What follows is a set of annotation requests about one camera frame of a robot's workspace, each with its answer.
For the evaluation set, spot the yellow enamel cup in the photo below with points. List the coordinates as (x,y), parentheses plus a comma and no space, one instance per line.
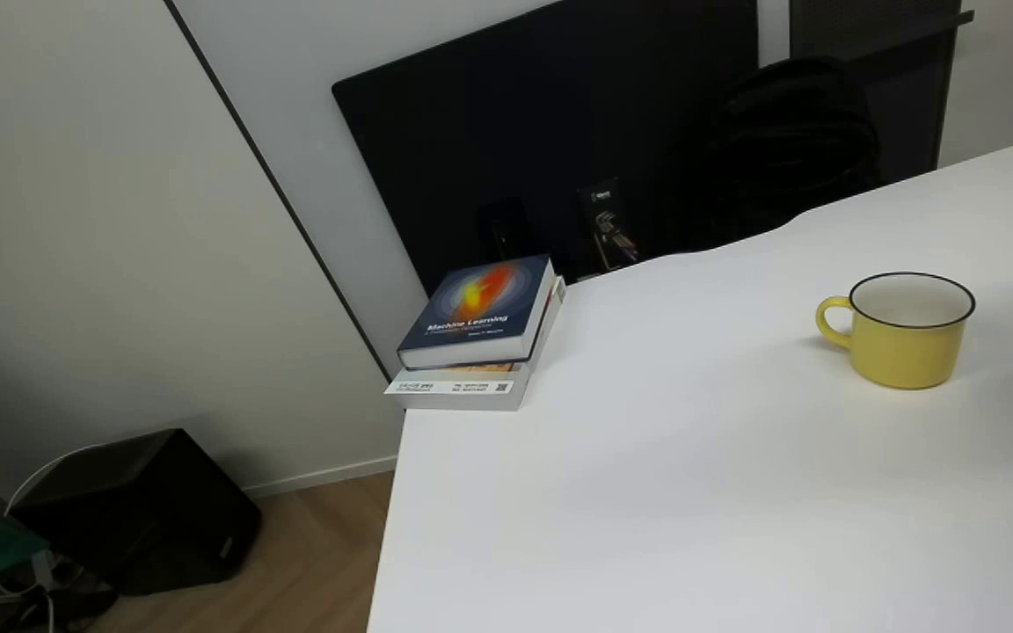
(906,338)

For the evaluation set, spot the blue book with orange cover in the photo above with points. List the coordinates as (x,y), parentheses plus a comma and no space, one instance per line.
(475,309)

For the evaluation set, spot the white paperback book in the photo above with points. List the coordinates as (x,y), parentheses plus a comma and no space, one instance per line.
(465,387)

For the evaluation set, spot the metal key clasp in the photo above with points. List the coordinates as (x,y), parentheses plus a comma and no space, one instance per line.
(611,231)

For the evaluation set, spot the black leaning board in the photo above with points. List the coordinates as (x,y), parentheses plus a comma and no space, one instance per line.
(507,130)

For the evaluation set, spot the black office chair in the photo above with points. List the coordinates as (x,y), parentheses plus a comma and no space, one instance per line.
(790,141)

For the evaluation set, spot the black speaker box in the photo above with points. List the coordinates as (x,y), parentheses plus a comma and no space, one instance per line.
(143,512)

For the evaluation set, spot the white power strip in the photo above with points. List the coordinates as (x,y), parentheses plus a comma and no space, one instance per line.
(58,575)

